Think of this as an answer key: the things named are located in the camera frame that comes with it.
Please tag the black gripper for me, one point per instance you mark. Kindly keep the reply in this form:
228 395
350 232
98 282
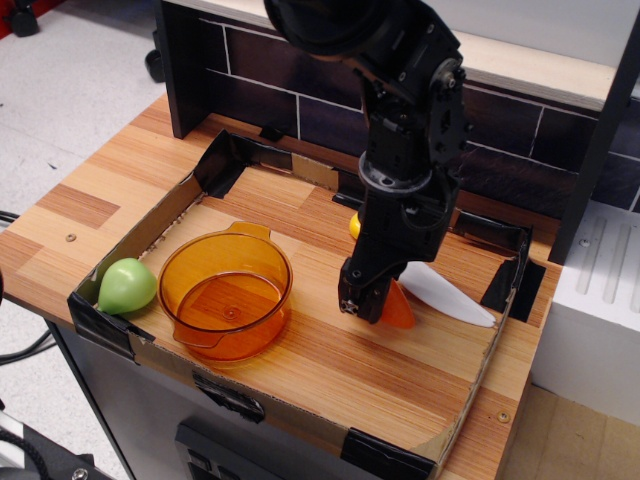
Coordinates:
394 231

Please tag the orange toy carrot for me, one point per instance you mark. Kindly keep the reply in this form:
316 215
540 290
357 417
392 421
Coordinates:
397 311

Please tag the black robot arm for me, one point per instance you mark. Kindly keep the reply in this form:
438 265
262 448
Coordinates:
411 72

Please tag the orange transparent plastic pot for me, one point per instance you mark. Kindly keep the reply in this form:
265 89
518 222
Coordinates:
227 292

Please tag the cardboard fence with black tape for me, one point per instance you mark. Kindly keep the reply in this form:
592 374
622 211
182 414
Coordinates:
333 397

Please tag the white toy sink unit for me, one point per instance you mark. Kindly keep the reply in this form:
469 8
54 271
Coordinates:
589 348

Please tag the green toy pear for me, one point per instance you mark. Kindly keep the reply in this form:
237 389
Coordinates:
127 286

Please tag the dark tile backsplash panel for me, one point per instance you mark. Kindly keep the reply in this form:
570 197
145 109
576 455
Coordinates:
536 151

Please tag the black office chair wheel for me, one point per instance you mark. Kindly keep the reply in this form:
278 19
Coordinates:
153 61

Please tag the black object top left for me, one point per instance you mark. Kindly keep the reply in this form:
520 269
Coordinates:
19 17

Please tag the yellow handled white toy knife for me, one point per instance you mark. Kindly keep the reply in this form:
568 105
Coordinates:
435 291

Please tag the black metal bracket with screw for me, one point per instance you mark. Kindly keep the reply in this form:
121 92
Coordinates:
25 454

